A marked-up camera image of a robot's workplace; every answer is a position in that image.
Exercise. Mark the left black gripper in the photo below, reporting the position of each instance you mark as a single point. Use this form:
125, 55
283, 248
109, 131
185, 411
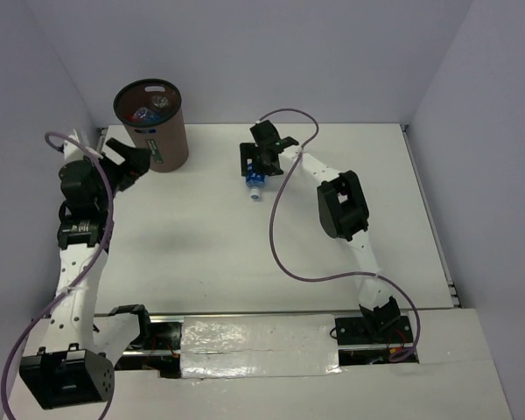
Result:
136, 164

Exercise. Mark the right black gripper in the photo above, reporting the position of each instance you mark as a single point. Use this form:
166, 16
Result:
249, 150

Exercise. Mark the blue label bottle white cap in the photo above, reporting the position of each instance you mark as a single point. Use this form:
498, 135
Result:
255, 182

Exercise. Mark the bottle with red cap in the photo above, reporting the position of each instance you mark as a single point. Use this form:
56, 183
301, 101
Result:
138, 116

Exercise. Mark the clear bottle blue cap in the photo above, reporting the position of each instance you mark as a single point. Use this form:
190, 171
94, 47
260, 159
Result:
149, 116

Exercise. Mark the crushed blue label bottle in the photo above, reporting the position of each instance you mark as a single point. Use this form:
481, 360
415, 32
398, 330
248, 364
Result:
160, 103

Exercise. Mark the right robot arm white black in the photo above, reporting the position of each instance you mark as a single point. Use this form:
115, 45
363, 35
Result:
342, 212

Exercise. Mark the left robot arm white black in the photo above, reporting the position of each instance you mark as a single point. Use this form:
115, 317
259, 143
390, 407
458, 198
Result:
75, 362

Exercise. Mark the brown cylindrical waste bin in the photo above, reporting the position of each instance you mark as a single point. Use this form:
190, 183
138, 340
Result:
166, 138

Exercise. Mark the silver foil tape sheet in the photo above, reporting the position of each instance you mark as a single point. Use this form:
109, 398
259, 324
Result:
258, 346

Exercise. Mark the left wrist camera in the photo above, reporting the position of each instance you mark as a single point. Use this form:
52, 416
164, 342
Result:
74, 149

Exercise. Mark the aluminium mounting rail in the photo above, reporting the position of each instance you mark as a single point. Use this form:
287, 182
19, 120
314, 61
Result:
160, 353

